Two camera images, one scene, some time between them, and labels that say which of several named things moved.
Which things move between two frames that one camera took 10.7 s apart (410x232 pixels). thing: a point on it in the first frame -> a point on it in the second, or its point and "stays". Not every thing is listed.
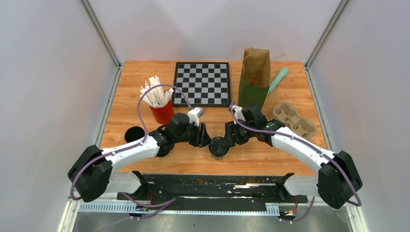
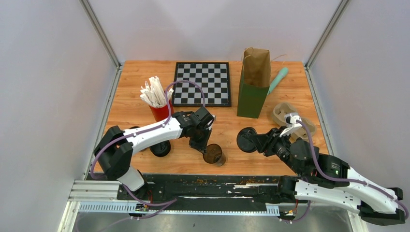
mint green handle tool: [282, 73] stays
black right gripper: [231, 140] -> [266, 141]
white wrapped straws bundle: [155, 96] stays
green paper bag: [255, 81] stays
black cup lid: [164, 149] stays
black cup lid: [216, 149] -> [246, 139]
